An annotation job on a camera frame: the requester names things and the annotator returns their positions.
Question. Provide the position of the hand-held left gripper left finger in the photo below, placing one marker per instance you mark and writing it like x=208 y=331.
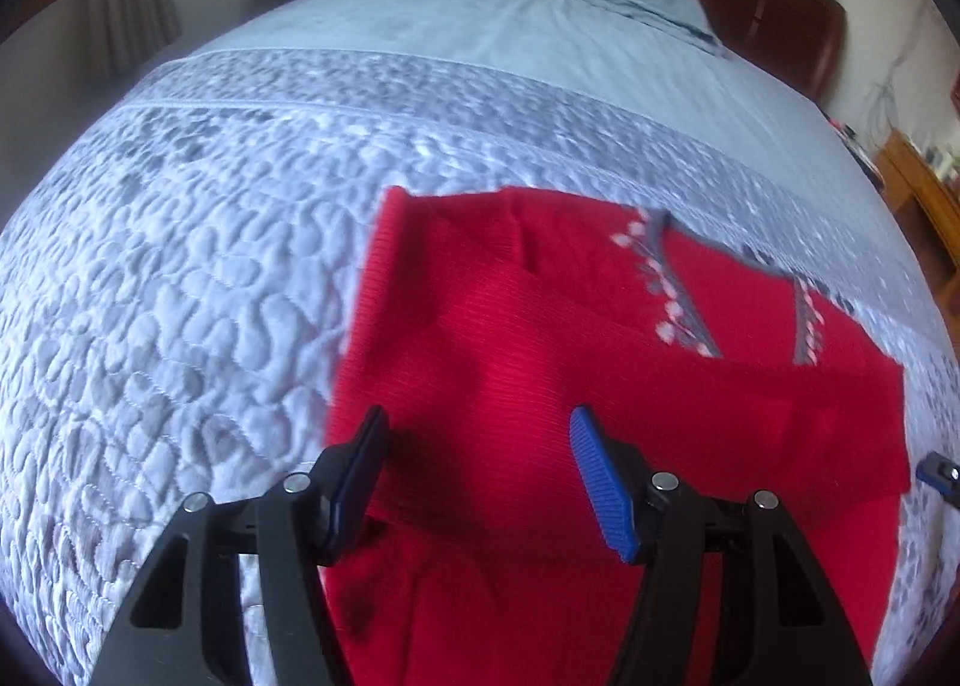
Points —
x=358 y=483

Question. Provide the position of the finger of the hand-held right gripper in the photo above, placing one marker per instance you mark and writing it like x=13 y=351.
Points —
x=937 y=470

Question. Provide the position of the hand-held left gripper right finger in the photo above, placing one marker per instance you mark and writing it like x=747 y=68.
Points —
x=600 y=483

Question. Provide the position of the red knitted sweater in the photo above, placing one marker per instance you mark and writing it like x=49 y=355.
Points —
x=525 y=356

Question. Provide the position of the grey floral quilted bedspread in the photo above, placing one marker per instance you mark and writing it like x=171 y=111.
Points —
x=225 y=243

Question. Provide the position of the dark wooden headboard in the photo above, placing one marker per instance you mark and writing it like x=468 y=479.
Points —
x=765 y=3

